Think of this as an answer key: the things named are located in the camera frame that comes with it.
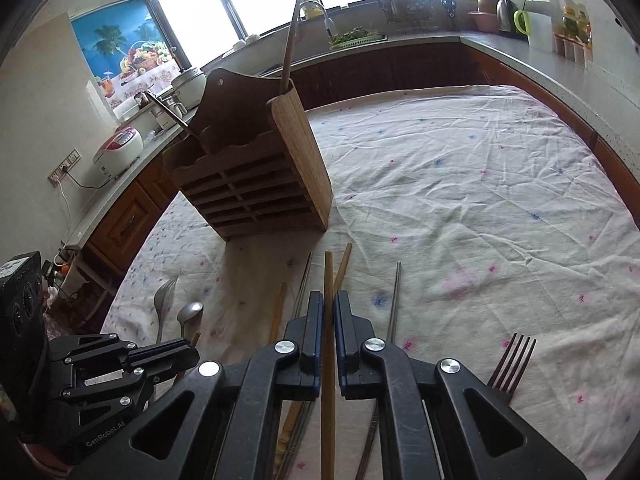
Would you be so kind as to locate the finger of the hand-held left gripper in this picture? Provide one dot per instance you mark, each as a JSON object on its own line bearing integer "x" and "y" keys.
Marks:
{"x": 110, "y": 390}
{"x": 160, "y": 355}

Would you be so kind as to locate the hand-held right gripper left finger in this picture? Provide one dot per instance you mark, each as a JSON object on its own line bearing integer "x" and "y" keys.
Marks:
{"x": 314, "y": 325}

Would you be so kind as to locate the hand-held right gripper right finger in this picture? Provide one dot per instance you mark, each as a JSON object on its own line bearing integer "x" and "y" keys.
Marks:
{"x": 342, "y": 325}

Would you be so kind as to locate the metal chopstick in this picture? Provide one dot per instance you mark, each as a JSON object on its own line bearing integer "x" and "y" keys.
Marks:
{"x": 393, "y": 300}
{"x": 303, "y": 300}
{"x": 296, "y": 305}
{"x": 290, "y": 45}

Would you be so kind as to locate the wooden chopstick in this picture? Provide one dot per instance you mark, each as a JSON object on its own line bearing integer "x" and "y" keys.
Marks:
{"x": 328, "y": 285}
{"x": 343, "y": 267}
{"x": 278, "y": 312}

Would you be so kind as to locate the metal fork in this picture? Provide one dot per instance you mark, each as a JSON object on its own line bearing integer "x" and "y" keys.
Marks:
{"x": 162, "y": 300}
{"x": 501, "y": 385}

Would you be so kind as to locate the wooden utensil holder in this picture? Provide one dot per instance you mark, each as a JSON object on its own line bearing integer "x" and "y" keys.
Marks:
{"x": 250, "y": 160}

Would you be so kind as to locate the wooden lower kitchen cabinets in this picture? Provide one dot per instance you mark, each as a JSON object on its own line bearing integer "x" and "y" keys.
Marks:
{"x": 122, "y": 227}

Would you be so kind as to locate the floral white tablecloth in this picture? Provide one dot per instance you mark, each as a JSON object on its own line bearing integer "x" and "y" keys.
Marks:
{"x": 450, "y": 185}

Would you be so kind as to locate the white rice cooker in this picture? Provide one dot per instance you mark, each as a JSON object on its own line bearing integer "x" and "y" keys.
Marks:
{"x": 117, "y": 150}

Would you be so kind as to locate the small white kitchen appliance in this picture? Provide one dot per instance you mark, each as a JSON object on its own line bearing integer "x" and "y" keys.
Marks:
{"x": 167, "y": 112}

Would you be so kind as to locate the white electric pot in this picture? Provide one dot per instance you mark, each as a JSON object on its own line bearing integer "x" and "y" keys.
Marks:
{"x": 189, "y": 85}

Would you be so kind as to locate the green basket with vegetables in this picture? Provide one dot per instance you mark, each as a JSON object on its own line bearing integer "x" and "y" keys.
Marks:
{"x": 357, "y": 39}

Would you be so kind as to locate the metal kitchen faucet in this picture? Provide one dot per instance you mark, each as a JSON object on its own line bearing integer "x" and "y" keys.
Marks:
{"x": 320, "y": 10}

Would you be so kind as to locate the kitchen window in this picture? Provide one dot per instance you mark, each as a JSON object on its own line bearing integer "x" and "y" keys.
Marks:
{"x": 200, "y": 20}

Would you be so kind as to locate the black hanging kitchen tools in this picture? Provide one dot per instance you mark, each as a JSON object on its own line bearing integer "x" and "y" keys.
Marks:
{"x": 448, "y": 7}

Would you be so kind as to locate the stacked pink basins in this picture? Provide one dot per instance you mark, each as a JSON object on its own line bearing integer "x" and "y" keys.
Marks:
{"x": 484, "y": 12}

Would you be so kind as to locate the steel electric kettle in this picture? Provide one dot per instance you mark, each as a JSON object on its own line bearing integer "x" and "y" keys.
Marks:
{"x": 506, "y": 15}

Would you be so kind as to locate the white seasoning jars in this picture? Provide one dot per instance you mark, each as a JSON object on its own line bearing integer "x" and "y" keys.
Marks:
{"x": 572, "y": 47}

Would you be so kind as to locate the yellow oil bottle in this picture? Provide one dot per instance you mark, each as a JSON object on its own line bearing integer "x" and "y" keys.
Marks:
{"x": 577, "y": 20}

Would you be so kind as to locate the wall power socket strip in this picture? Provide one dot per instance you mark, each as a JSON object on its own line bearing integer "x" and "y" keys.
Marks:
{"x": 64, "y": 166}

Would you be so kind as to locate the tropical fruit wall poster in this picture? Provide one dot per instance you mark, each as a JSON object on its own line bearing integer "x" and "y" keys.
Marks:
{"x": 115, "y": 40}

